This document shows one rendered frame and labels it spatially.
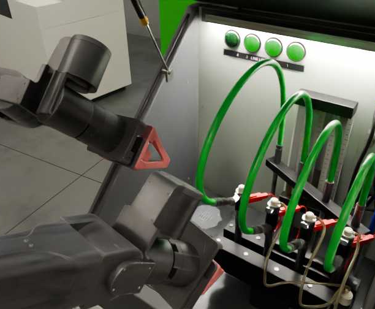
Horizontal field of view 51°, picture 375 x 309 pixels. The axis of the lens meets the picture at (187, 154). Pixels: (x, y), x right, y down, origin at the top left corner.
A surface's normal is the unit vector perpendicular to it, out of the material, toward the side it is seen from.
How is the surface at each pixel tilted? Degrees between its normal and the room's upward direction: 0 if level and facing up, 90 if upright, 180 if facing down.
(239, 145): 90
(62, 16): 90
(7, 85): 39
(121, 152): 46
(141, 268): 94
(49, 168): 0
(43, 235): 32
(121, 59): 90
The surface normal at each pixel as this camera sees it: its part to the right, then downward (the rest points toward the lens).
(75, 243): 0.39, -0.90
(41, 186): -0.01, -0.83
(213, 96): -0.58, 0.46
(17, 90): -0.25, -0.31
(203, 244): -0.57, -0.30
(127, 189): 0.81, 0.32
